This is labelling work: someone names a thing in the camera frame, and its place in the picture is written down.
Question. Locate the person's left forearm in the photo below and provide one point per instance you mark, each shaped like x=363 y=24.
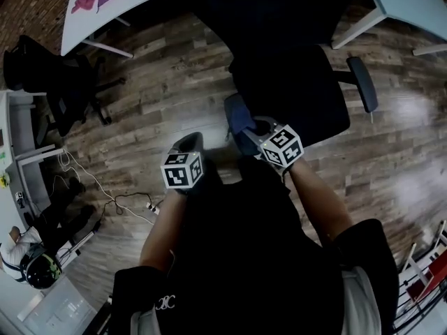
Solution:
x=164 y=229

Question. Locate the white desk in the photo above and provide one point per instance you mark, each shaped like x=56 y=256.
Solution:
x=52 y=312
x=7 y=141

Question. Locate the red and white rack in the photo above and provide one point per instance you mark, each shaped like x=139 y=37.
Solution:
x=436 y=267

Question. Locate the black mesh office chair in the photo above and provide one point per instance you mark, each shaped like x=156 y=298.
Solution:
x=279 y=65

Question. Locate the person's right forearm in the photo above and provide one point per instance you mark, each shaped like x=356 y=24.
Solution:
x=314 y=201

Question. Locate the white power strip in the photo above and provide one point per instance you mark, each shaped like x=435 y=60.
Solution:
x=153 y=208

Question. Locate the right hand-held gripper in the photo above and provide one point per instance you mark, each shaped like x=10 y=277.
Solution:
x=283 y=148

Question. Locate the blue cloth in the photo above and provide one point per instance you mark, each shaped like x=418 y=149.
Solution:
x=242 y=117

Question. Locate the black office chair with hanger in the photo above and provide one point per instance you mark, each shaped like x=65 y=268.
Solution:
x=66 y=93

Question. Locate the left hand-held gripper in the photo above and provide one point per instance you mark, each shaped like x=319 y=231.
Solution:
x=181 y=173

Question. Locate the person's black top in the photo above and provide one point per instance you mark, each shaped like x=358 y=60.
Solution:
x=244 y=250

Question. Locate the yellow flower pot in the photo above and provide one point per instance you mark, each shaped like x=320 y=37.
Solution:
x=4 y=180

